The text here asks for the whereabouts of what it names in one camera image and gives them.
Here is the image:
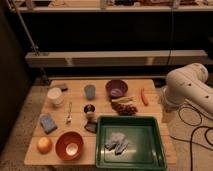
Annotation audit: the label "small white lid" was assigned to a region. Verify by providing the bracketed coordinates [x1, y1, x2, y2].
[66, 143, 78, 156]

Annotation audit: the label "orange carrot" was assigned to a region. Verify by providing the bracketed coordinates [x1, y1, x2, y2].
[141, 88, 149, 106]

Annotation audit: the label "yellow banana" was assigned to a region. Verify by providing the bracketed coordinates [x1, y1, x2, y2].
[111, 97, 134, 103]

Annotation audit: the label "metal shelf rack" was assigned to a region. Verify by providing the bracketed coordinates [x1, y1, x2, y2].
[5, 0, 213, 68]

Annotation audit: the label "white cup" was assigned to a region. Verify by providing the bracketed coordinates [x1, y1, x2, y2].
[47, 87, 63, 105]

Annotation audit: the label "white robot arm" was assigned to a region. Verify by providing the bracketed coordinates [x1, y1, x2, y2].
[161, 63, 213, 115]

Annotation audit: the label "black floor cables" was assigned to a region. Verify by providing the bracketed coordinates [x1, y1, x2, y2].
[169, 103, 213, 171]

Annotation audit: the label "crumpled blue-white cloth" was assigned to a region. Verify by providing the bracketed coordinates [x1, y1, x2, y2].
[104, 132, 129, 155]

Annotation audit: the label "purple bowl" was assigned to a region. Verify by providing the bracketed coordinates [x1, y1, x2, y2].
[105, 79, 128, 98]

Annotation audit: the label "green plastic tray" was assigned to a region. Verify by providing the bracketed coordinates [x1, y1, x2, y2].
[95, 116, 167, 171]

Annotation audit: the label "blue sponge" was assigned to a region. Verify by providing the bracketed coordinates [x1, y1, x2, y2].
[40, 115, 57, 134]

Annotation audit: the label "small dark block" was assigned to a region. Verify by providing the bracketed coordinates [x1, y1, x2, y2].
[84, 121, 97, 133]

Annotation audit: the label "bunch of brown grapes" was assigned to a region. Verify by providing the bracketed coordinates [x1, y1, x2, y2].
[111, 102, 138, 115]

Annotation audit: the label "metal spoon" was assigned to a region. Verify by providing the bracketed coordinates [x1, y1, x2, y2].
[66, 102, 72, 124]

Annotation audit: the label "orange fruit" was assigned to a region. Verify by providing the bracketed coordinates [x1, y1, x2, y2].
[37, 137, 52, 154]

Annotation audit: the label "small dark round container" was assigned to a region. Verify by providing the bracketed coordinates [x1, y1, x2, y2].
[84, 104, 95, 119]

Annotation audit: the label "red bowl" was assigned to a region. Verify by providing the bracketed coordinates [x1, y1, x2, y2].
[55, 131, 84, 161]

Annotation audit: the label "blue plastic cup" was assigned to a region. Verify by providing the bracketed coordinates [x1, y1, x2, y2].
[84, 85, 96, 100]

